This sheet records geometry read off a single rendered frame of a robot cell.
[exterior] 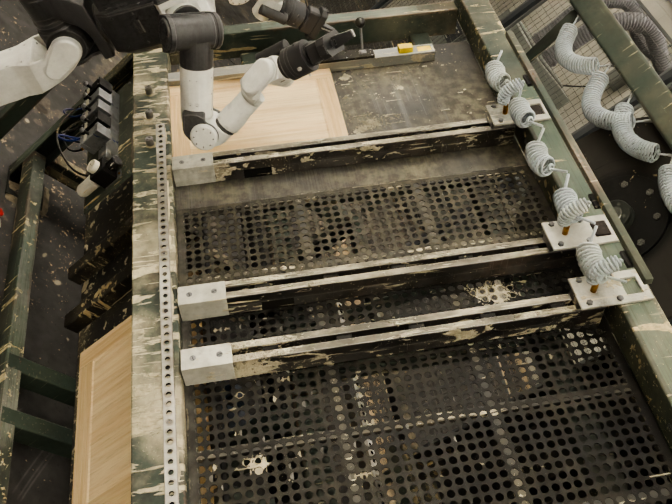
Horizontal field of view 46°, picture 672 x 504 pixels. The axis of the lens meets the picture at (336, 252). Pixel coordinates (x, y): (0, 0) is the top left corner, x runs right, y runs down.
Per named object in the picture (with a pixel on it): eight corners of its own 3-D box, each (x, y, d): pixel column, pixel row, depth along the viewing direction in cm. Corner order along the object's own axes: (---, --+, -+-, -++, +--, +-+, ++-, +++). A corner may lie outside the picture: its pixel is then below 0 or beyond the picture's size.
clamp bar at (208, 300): (181, 298, 215) (165, 238, 197) (598, 239, 227) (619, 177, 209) (182, 327, 208) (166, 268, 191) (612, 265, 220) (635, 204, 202)
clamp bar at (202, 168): (175, 169, 250) (161, 108, 232) (537, 124, 261) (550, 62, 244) (176, 191, 243) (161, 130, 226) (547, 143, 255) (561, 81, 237)
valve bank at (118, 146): (56, 96, 278) (100, 53, 268) (90, 118, 287) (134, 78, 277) (46, 194, 245) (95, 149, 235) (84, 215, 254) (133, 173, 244)
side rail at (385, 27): (170, 56, 302) (165, 31, 294) (451, 25, 313) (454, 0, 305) (171, 65, 298) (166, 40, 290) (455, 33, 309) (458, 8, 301)
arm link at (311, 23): (326, 2, 276) (296, -12, 270) (330, 17, 269) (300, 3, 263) (308, 31, 283) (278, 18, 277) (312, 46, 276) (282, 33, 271)
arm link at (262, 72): (275, 70, 208) (243, 105, 214) (294, 74, 215) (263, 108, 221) (262, 52, 209) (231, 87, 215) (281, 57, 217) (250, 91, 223)
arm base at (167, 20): (169, 66, 207) (169, 24, 200) (153, 45, 215) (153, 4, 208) (223, 60, 214) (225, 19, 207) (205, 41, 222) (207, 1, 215)
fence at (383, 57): (169, 82, 281) (167, 72, 278) (431, 52, 290) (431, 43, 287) (170, 90, 278) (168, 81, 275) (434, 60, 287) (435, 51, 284)
